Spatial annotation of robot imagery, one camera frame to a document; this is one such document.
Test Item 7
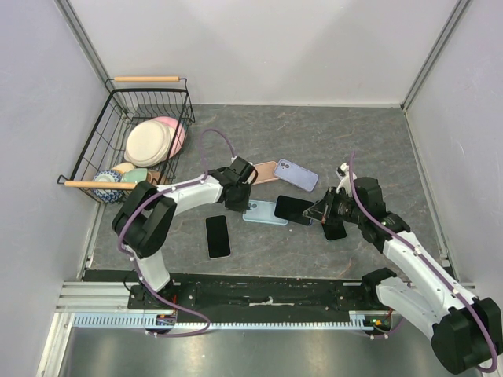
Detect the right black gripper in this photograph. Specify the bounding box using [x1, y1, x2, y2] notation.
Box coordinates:
[304, 186, 365, 225]

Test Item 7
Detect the blue phone black screen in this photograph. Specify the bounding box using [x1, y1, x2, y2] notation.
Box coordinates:
[274, 196, 314, 226]

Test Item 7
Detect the purple phone case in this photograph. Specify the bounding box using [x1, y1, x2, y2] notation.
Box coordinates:
[273, 159, 318, 192]

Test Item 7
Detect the light blue phone case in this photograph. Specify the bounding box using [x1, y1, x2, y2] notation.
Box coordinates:
[242, 199, 288, 226]

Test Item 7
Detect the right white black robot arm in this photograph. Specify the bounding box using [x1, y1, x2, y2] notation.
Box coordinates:
[303, 178, 502, 375]

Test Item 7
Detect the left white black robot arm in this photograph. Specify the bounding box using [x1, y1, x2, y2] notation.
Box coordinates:
[112, 157, 259, 309]

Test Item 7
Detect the pink phone case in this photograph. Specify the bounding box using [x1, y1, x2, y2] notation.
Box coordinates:
[252, 161, 278, 185]

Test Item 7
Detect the dark green phone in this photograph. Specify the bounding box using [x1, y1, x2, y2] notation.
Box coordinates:
[321, 222, 347, 241]

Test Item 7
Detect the white phone black screen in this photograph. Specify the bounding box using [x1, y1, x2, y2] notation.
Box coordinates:
[205, 215, 231, 259]

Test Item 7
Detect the pink plate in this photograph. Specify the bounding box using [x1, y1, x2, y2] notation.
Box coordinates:
[154, 116, 186, 159]

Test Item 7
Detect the brown cup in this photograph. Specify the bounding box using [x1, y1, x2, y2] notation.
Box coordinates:
[138, 170, 172, 198]

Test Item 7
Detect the cream plate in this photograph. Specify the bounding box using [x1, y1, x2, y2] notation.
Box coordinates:
[124, 120, 174, 167]

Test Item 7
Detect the green cup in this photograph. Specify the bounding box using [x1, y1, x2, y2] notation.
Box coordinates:
[120, 168, 149, 191]

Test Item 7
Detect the cream small bowl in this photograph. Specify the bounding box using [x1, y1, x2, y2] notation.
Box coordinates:
[112, 162, 135, 175]

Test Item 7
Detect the blue patterned bowl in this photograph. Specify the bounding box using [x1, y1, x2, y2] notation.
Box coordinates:
[92, 170, 123, 203]

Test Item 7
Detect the black wire basket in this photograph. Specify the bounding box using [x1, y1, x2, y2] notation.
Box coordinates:
[57, 77, 195, 203]

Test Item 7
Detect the grey cable duct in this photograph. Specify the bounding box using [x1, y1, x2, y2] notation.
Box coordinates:
[73, 313, 373, 332]

